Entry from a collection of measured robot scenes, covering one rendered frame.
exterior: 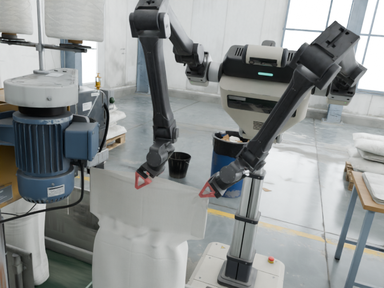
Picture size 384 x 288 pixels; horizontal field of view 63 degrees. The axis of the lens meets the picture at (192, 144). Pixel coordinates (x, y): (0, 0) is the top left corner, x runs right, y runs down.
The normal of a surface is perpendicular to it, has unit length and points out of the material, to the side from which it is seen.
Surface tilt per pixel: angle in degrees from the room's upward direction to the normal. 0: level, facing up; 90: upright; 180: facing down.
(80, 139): 90
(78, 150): 90
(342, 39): 59
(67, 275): 0
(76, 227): 90
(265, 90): 40
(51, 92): 91
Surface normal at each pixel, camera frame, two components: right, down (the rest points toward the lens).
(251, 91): -0.14, -0.57
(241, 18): -0.33, 0.26
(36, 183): 0.04, 0.33
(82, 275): 0.09, -0.95
